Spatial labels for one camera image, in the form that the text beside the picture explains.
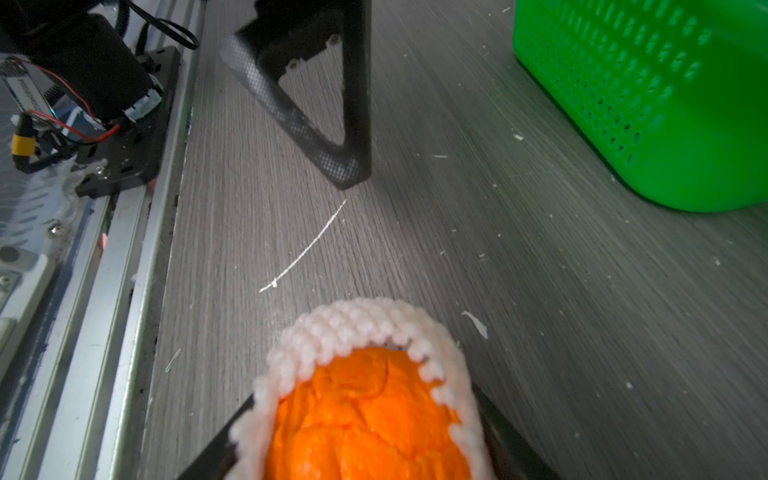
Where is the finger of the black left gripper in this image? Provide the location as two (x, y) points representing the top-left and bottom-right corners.
(221, 1), (372, 190)

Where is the netted orange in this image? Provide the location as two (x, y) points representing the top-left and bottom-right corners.
(229, 298), (494, 479)

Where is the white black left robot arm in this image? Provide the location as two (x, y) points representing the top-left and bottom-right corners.
(1, 1), (372, 198)

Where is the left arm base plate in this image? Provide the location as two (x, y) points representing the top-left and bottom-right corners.
(70, 47), (182, 198)

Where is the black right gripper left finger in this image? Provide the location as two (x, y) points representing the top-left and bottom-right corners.
(176, 395), (254, 480)

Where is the green plastic basket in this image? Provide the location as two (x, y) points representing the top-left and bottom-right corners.
(513, 0), (767, 213)

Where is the white rectangular device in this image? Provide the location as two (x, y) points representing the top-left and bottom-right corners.
(1, 245), (54, 378)

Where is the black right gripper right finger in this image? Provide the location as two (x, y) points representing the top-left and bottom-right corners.
(472, 383), (561, 480)

